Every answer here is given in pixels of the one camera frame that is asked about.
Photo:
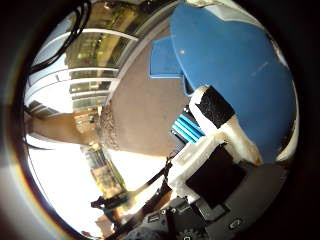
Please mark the white window frame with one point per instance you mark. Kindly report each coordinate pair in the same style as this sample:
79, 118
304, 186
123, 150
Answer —
100, 31

